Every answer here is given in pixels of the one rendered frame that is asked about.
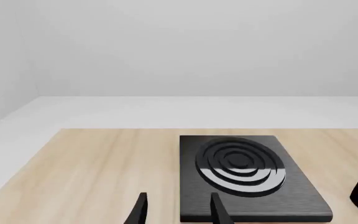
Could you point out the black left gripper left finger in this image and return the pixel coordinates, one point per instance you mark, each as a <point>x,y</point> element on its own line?
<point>139,211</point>

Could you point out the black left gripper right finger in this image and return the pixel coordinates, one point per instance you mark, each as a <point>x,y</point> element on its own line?
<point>219,212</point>

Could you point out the flat black stove plate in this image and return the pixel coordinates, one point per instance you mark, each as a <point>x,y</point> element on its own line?
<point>241,172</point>

